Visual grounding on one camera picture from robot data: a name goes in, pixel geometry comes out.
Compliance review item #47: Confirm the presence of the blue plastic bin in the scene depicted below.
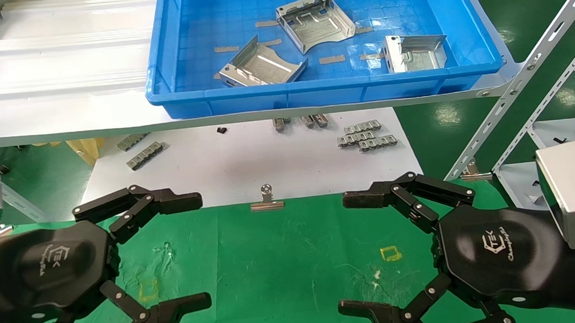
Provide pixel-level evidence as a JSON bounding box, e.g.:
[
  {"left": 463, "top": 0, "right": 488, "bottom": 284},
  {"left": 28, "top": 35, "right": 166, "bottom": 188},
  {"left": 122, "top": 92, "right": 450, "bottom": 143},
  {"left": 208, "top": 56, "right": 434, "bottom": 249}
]
[{"left": 140, "top": 0, "right": 506, "bottom": 121}]

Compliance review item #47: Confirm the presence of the white rack shelf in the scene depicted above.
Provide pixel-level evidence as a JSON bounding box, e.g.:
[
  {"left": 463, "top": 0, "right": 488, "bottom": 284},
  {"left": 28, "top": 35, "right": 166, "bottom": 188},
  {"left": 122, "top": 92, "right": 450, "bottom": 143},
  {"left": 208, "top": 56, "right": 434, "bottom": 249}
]
[
  {"left": 531, "top": 117, "right": 575, "bottom": 150},
  {"left": 494, "top": 160, "right": 562, "bottom": 213}
]

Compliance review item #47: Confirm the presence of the perforated grey rack upright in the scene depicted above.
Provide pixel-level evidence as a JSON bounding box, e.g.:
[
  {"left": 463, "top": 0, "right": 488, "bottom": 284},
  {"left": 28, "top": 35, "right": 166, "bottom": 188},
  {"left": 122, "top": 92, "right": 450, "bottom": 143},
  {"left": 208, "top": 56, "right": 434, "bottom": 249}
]
[
  {"left": 486, "top": 35, "right": 575, "bottom": 172},
  {"left": 435, "top": 0, "right": 575, "bottom": 182}
]

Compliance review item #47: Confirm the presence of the silver binder clip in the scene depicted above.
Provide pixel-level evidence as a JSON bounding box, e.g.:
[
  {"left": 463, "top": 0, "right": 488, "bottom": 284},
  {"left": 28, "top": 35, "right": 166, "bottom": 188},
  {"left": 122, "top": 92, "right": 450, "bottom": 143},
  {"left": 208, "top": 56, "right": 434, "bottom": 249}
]
[
  {"left": 460, "top": 158, "right": 493, "bottom": 181},
  {"left": 249, "top": 183, "right": 286, "bottom": 212}
]

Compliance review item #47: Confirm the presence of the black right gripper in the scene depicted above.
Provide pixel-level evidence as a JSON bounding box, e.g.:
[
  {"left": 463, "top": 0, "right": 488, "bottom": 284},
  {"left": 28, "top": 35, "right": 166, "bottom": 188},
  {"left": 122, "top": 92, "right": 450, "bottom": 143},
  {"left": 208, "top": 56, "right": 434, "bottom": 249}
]
[{"left": 331, "top": 163, "right": 572, "bottom": 323}]

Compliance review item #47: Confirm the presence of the grey metal bar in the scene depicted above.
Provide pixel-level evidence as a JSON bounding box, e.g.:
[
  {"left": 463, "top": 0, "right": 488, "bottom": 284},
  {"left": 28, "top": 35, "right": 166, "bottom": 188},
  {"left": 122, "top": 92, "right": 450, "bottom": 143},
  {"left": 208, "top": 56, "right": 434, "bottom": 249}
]
[{"left": 1, "top": 180, "right": 51, "bottom": 225}]

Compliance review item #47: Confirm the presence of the yellow cardboard piece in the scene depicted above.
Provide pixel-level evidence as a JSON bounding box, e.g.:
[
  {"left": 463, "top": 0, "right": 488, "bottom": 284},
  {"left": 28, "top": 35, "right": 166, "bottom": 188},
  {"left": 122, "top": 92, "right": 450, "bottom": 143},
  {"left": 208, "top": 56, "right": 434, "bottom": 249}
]
[{"left": 65, "top": 137, "right": 106, "bottom": 169}]

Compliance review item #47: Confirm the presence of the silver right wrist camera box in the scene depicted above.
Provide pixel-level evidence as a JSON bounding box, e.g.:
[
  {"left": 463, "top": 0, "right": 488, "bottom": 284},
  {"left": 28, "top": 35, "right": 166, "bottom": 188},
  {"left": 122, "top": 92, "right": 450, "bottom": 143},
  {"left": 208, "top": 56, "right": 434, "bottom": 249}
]
[{"left": 534, "top": 139, "right": 575, "bottom": 252}]

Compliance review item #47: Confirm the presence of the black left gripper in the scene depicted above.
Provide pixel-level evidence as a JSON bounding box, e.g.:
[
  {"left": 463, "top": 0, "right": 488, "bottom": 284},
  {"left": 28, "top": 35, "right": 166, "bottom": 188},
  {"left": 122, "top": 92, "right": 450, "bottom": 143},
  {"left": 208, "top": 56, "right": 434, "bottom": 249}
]
[{"left": 0, "top": 181, "right": 213, "bottom": 323}]

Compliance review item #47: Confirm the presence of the green table mat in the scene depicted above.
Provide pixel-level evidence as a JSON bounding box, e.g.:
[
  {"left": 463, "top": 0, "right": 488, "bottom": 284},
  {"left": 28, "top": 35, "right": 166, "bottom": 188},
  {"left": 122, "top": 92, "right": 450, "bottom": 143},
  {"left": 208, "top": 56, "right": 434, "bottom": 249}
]
[{"left": 0, "top": 174, "right": 575, "bottom": 323}]

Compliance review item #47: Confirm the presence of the sheet metal part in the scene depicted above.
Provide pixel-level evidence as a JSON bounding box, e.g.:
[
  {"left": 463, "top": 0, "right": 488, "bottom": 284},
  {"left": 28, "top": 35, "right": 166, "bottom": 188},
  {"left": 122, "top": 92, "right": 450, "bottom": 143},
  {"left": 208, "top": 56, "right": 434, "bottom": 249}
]
[
  {"left": 383, "top": 32, "right": 449, "bottom": 74},
  {"left": 275, "top": 0, "right": 357, "bottom": 56},
  {"left": 217, "top": 32, "right": 310, "bottom": 88}
]

